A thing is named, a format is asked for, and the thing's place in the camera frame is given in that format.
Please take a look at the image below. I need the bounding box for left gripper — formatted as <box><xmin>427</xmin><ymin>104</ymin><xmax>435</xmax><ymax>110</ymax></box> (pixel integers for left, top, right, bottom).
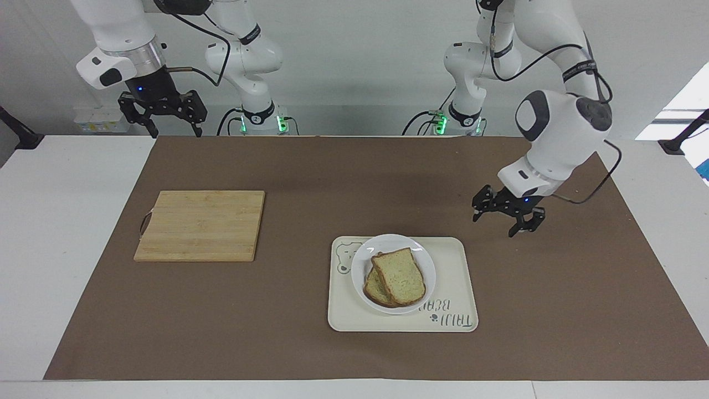
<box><xmin>471</xmin><ymin>185</ymin><xmax>547</xmax><ymax>239</ymax></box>

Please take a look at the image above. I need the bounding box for white round plate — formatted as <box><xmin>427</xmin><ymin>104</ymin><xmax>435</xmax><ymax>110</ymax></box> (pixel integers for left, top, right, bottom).
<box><xmin>351</xmin><ymin>233</ymin><xmax>437</xmax><ymax>316</ymax></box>

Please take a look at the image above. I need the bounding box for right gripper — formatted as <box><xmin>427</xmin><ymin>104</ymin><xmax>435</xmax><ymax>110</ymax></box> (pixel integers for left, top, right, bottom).
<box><xmin>117</xmin><ymin>66</ymin><xmax>209</xmax><ymax>140</ymax></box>

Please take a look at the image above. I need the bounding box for wooden cutting board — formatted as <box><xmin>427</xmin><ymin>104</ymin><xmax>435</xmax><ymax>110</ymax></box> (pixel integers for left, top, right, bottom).
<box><xmin>133</xmin><ymin>190</ymin><xmax>266</xmax><ymax>263</ymax></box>

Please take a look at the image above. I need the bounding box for black stand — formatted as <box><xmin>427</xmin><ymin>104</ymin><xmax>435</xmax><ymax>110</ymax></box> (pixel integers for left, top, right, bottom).
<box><xmin>657</xmin><ymin>108</ymin><xmax>709</xmax><ymax>156</ymax></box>
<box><xmin>0</xmin><ymin>105</ymin><xmax>45</xmax><ymax>151</ymax></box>

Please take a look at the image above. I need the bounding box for bread slice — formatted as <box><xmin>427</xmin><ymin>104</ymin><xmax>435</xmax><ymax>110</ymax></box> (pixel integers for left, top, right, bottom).
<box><xmin>362</xmin><ymin>268</ymin><xmax>400</xmax><ymax>309</ymax></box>
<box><xmin>370</xmin><ymin>247</ymin><xmax>427</xmax><ymax>307</ymax></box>

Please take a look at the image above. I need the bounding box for cream rectangular tray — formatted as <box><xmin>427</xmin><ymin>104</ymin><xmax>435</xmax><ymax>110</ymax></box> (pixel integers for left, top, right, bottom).
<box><xmin>327</xmin><ymin>236</ymin><xmax>480</xmax><ymax>334</ymax></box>

